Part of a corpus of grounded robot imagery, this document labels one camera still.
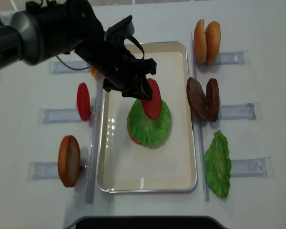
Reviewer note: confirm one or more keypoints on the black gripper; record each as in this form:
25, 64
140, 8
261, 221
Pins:
106, 51

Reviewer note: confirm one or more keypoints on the red tomato slice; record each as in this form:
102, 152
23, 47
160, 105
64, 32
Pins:
152, 108
83, 102

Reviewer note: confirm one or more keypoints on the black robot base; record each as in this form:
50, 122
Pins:
147, 223

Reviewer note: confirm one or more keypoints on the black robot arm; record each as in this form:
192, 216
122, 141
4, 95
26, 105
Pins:
41, 32

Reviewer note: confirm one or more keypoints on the green lettuce leaf on bun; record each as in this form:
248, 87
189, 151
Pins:
156, 131

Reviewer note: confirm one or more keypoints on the brown meat patty left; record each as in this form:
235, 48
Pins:
196, 98

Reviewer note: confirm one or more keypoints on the brown meat patty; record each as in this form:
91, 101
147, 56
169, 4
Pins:
212, 99
196, 98

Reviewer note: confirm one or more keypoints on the orange cheese slice left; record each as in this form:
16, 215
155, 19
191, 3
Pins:
93, 72

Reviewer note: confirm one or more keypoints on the red tomato slice in rack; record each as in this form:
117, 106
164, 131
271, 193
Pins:
83, 102

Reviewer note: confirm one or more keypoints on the brown meat patty right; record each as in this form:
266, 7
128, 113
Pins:
212, 99

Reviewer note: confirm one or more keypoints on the green lettuce leaf in rack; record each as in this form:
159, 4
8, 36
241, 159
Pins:
218, 165

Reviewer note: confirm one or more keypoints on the clear acrylic rack left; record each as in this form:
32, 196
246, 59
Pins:
49, 170

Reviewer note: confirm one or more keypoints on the clear acrylic rack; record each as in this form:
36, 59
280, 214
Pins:
49, 170
259, 167

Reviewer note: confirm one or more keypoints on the top bun left in rack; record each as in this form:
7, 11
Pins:
200, 46

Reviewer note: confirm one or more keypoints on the white rectangular tray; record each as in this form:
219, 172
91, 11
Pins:
125, 166

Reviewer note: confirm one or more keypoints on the top bun right in rack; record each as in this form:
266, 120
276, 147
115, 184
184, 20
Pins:
213, 41

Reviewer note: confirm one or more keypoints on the bun half in left rack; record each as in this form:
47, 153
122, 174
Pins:
69, 158

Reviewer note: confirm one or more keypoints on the clear acrylic rack right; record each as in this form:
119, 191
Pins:
259, 167

